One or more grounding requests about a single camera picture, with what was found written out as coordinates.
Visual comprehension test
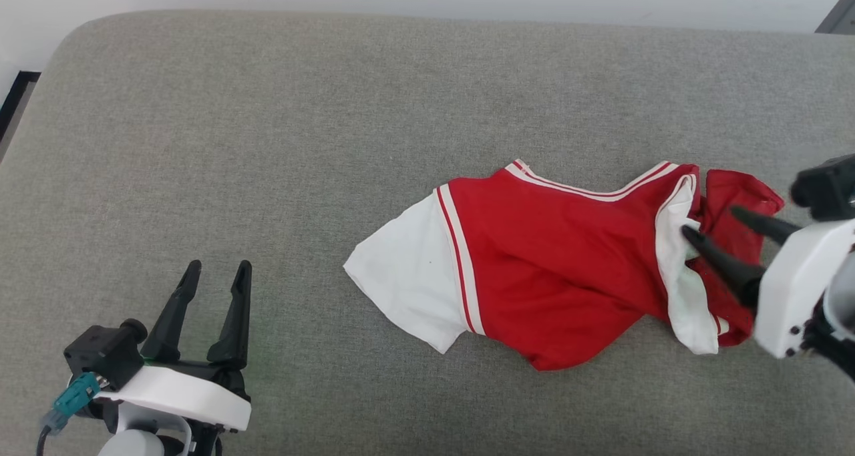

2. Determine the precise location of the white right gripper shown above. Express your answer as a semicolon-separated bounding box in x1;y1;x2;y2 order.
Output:
681;206;855;360

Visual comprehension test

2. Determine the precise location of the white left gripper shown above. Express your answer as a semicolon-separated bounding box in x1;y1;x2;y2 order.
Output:
94;260;252;433

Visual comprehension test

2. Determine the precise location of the red and white shirt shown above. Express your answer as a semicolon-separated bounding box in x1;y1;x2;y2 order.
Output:
343;159;786;372

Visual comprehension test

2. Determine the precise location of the grey fabric panel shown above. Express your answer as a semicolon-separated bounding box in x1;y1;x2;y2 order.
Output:
0;9;855;456

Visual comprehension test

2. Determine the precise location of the teal left camera connector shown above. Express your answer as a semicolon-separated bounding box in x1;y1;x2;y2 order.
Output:
52;372;101;434

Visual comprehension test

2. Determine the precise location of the black left camera cable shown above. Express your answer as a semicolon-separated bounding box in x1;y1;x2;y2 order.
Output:
36;423;67;456

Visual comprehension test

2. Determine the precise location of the grey metal bracket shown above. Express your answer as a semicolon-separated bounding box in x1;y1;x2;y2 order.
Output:
815;0;855;35

